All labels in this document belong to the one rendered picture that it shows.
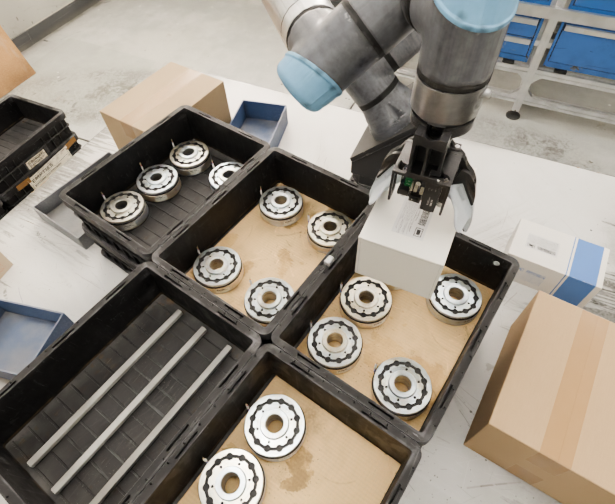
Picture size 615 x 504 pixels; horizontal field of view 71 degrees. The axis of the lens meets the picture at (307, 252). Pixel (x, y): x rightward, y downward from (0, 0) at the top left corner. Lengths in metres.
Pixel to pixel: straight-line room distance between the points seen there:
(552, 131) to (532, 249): 1.80
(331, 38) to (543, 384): 0.66
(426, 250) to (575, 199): 0.87
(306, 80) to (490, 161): 0.99
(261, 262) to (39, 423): 0.50
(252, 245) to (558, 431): 0.67
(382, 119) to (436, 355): 0.58
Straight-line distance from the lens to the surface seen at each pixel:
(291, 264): 0.94
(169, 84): 1.47
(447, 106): 0.48
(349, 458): 0.79
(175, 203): 1.12
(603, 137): 2.96
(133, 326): 0.95
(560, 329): 0.94
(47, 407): 0.95
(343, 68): 0.52
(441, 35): 0.45
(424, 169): 0.52
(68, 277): 1.26
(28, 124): 2.23
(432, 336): 0.88
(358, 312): 0.85
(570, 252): 1.16
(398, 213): 0.63
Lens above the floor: 1.61
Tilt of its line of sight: 54 degrees down
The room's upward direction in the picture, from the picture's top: 3 degrees counter-clockwise
